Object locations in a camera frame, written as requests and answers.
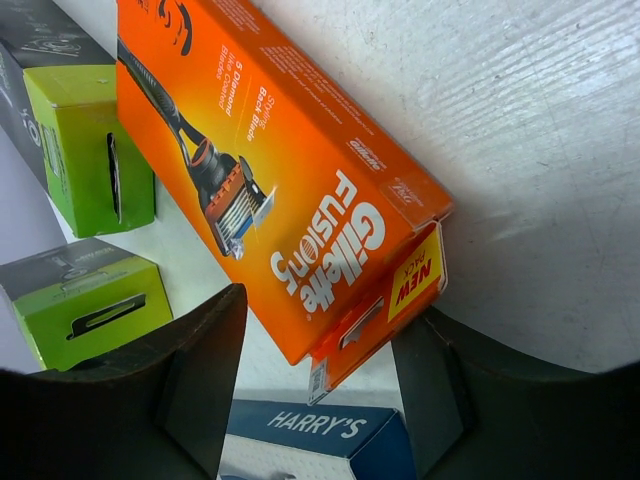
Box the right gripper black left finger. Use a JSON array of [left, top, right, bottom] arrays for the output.
[[1, 284, 248, 479]]

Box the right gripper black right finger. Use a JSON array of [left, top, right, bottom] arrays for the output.
[[392, 308, 639, 479]]

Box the grey Harry's box blue razor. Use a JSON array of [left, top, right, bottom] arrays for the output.
[[218, 400, 417, 480]]

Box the small orange Gillette razor box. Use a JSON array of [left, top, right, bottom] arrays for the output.
[[117, 1, 453, 403]]

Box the green black Gillette Labs box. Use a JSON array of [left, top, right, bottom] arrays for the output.
[[1, 1, 155, 238]]

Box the black green Gillette Labs carton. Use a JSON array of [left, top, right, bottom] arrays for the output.
[[1, 238, 173, 371]]

